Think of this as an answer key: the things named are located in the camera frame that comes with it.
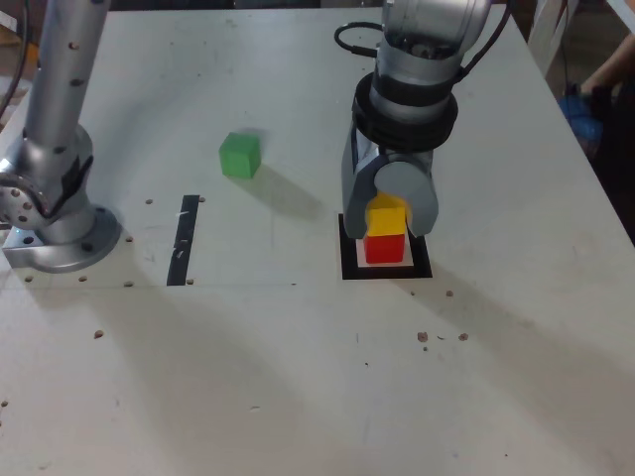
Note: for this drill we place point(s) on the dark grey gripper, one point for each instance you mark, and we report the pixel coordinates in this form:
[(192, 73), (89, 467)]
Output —
[(364, 156)]

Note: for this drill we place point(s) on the yellow cube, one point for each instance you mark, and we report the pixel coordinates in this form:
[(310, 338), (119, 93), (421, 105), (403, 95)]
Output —
[(384, 220)]

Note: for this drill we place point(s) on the red cube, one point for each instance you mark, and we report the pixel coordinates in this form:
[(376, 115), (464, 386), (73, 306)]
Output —
[(384, 249)]

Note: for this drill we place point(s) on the green cube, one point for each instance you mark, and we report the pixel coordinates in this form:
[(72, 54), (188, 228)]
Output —
[(240, 156)]

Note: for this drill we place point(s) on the black tape square outline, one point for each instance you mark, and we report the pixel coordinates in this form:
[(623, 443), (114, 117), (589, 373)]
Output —
[(387, 273)]

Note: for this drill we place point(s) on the black tape strip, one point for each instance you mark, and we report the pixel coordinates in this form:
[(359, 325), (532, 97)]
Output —
[(181, 248)]

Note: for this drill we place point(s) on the blue bag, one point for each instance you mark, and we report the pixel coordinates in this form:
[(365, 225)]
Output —
[(580, 119)]

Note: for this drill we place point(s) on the person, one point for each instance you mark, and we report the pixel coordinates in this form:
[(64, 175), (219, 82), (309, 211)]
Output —
[(615, 62)]

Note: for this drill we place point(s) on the white bar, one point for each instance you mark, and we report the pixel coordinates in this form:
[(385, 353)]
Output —
[(625, 12)]

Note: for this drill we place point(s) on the brown cardboard box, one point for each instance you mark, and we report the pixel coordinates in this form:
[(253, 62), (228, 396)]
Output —
[(9, 39)]

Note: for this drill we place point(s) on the white frame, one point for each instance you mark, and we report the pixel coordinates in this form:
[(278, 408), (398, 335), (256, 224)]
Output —
[(546, 35)]

